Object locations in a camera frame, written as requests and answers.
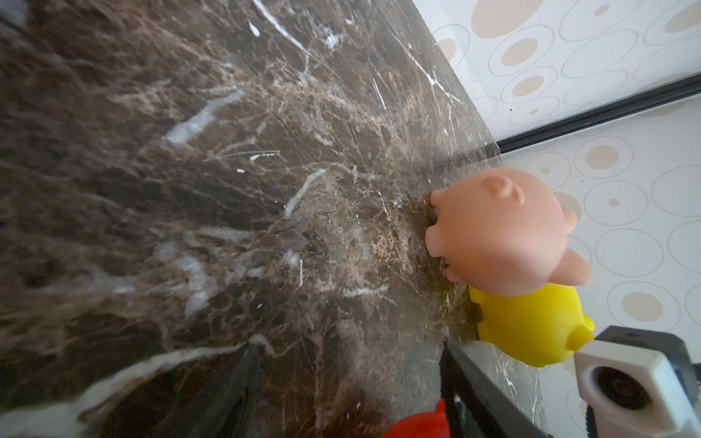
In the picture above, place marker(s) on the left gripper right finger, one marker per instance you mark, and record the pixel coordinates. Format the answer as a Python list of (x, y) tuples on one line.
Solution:
[(474, 405)]

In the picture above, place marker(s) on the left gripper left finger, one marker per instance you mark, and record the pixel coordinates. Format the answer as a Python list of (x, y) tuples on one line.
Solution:
[(224, 406)]

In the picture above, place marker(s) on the red piggy bank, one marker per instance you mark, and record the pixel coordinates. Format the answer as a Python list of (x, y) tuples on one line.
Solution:
[(431, 424)]

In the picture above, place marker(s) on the pink piggy bank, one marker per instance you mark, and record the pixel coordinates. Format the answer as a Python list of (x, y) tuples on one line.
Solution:
[(504, 232)]

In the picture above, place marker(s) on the yellow piggy bank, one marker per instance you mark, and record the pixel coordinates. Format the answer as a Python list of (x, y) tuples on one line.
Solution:
[(542, 328)]

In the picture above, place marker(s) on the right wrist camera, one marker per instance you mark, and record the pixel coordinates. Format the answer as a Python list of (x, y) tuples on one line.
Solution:
[(638, 383)]

